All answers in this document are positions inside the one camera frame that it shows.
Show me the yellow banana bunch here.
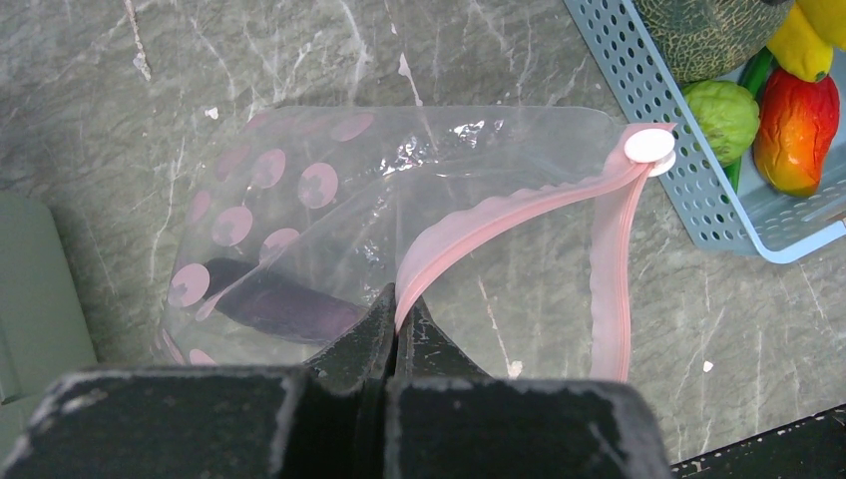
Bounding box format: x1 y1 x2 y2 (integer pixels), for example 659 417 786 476
766 0 845 83

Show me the clear zip top bag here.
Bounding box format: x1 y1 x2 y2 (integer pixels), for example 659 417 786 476
151 106 675 382

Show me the purple eggplant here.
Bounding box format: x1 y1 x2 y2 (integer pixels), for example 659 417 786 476
204 257 367 345

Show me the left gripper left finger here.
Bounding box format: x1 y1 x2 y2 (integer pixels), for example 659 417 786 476
1 285 396 478

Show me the clear plastic storage bin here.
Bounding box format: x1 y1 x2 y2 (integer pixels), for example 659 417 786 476
1 192 97 459

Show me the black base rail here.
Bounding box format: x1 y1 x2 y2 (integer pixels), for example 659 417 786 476
670 404 845 479

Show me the green chili pepper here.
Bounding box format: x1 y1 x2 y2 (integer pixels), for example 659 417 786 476
722 47 774 193

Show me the green netted melon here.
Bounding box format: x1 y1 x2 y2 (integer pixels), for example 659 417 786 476
634 0 793 84

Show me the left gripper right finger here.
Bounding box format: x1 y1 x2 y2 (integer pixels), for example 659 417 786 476
386 300 670 478

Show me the light blue plastic basket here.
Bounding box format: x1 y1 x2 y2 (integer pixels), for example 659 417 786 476
565 1 845 263

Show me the light green custard apple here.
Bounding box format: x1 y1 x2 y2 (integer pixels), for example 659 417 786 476
681 80 759 166

